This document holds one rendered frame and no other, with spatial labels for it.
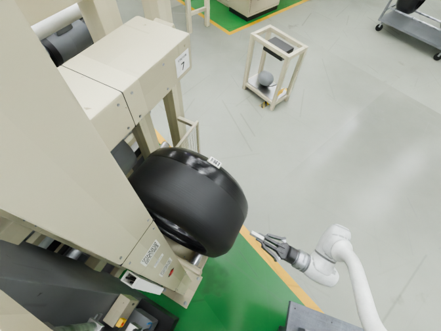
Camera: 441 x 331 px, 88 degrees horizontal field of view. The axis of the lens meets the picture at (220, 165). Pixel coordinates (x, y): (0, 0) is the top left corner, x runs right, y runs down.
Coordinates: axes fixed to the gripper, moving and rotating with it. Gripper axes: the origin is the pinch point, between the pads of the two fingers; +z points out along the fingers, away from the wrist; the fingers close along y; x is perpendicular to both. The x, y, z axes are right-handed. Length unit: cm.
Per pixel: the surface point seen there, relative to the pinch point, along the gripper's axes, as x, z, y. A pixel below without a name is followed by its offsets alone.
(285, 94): 101, 17, -233
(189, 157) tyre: -28, 43, -5
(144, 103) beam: -48, 62, -4
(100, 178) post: -76, 40, 31
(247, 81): 108, 74, -230
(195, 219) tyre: -25.4, 28.2, 15.2
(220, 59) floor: 129, 136, -276
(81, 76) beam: -55, 78, 3
